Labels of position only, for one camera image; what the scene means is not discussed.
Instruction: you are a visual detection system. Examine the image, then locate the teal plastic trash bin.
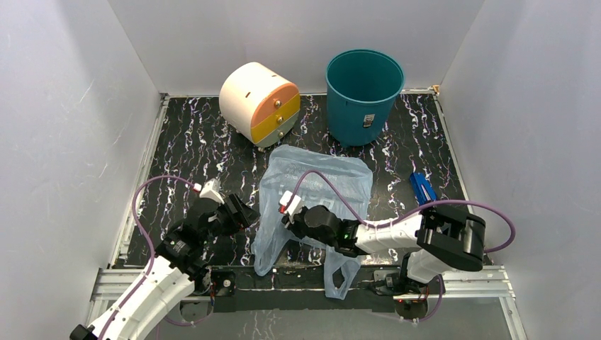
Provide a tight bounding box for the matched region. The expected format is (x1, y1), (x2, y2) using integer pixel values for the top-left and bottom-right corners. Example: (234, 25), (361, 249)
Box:
(325, 49), (405, 147)

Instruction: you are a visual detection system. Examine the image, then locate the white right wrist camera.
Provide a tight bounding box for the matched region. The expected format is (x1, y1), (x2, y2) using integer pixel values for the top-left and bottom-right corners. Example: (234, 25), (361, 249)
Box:
(279, 191), (303, 225)

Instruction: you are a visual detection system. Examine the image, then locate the blue stapler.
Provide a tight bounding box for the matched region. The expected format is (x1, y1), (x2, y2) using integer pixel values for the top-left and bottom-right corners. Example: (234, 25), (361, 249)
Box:
(409, 172), (437, 205)

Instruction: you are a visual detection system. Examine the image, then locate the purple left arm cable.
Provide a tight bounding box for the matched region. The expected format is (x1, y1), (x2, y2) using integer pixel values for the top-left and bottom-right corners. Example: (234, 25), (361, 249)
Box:
(96, 175), (215, 340)

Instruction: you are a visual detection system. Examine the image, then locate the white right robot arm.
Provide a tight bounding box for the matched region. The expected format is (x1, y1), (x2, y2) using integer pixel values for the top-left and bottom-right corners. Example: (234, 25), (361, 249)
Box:
(279, 204), (485, 293)

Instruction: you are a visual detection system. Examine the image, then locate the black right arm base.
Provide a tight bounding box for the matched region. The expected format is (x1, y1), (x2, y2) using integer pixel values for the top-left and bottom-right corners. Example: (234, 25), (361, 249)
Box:
(358, 269), (446, 324)

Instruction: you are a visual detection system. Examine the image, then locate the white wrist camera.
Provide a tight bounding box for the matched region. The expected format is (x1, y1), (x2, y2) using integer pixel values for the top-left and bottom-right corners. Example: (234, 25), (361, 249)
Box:
(199, 178), (224, 204)
(279, 191), (303, 225)

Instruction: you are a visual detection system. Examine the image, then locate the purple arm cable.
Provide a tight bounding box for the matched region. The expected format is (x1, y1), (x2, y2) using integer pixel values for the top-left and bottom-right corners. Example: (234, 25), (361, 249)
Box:
(291, 169), (517, 323)
(96, 175), (215, 340)

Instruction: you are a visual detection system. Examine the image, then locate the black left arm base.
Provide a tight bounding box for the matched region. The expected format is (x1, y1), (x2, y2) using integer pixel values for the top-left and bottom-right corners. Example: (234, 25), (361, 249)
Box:
(164, 268), (236, 327)

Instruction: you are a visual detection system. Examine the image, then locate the translucent blue plastic bag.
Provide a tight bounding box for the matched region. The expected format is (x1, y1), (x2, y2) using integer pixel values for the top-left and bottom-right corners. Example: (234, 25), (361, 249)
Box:
(251, 144), (373, 300)

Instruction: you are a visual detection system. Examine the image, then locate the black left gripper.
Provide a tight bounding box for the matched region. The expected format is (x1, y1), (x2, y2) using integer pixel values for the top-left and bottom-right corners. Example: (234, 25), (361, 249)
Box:
(201, 193), (260, 244)

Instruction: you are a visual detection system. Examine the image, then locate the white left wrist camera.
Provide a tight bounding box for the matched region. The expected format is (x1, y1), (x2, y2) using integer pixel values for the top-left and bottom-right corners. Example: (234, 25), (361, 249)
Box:
(199, 178), (224, 204)

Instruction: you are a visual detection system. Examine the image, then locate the aluminium frame rail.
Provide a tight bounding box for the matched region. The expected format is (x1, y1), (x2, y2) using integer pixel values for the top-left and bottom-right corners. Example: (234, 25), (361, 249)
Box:
(87, 265), (527, 339)

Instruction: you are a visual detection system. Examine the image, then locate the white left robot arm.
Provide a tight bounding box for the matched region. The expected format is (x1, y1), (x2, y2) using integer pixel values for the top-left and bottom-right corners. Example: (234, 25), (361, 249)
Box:
(69, 194), (260, 339)

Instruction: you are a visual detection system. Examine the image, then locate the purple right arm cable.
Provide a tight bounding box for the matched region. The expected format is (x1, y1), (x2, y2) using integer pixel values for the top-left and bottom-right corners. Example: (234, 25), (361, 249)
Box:
(291, 169), (517, 323)

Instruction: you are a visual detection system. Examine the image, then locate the round pastel drawer cabinet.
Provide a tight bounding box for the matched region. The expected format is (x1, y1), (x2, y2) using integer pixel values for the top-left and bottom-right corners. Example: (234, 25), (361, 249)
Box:
(218, 62), (301, 149)

